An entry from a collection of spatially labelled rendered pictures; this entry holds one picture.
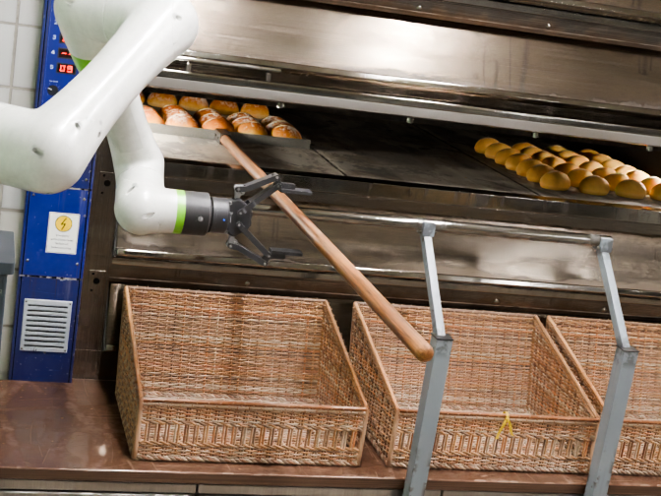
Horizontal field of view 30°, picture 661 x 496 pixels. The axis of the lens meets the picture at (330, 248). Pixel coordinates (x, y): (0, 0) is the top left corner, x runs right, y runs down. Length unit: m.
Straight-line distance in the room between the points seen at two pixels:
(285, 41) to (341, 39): 0.15
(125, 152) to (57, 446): 0.74
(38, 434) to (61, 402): 0.21
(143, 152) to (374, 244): 0.96
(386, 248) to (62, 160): 1.55
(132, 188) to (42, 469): 0.67
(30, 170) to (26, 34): 1.15
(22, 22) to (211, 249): 0.74
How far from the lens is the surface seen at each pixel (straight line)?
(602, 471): 3.15
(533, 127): 3.28
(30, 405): 3.14
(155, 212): 2.55
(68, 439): 2.97
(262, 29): 3.18
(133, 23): 2.23
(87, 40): 2.37
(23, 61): 3.12
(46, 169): 1.98
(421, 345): 1.94
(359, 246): 3.35
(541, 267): 3.55
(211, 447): 2.90
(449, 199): 3.40
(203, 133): 3.61
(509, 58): 3.39
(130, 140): 2.57
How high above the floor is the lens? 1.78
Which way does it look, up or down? 14 degrees down
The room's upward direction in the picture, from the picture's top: 9 degrees clockwise
